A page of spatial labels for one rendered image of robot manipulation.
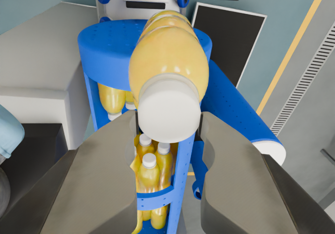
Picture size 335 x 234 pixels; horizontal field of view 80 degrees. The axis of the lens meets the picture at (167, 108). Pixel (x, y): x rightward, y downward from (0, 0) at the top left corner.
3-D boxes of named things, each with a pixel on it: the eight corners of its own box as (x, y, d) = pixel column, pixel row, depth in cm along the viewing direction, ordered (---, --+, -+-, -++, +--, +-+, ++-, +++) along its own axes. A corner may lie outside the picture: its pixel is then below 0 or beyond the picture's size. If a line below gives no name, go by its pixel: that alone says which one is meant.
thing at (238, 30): (158, 149, 223) (160, 160, 211) (191, -2, 140) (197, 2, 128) (203, 150, 235) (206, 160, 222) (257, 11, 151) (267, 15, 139)
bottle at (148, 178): (157, 208, 67) (159, 173, 56) (136, 206, 67) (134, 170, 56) (160, 189, 72) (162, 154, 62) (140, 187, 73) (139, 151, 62)
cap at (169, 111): (152, 132, 15) (150, 149, 13) (130, 87, 13) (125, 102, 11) (204, 118, 14) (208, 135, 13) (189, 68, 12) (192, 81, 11)
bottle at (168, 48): (154, 65, 31) (140, 153, 16) (135, 19, 28) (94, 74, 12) (198, 51, 30) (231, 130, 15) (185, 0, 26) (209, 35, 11)
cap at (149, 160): (154, 168, 57) (155, 164, 56) (141, 166, 58) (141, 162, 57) (156, 157, 61) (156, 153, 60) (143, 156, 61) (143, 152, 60)
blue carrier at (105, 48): (114, 201, 103) (114, 269, 80) (84, 17, 52) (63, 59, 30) (169, 192, 108) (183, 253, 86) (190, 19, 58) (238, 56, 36)
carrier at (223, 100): (180, 90, 165) (214, 89, 169) (216, 184, 95) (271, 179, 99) (184, 57, 149) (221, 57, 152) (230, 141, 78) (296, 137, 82)
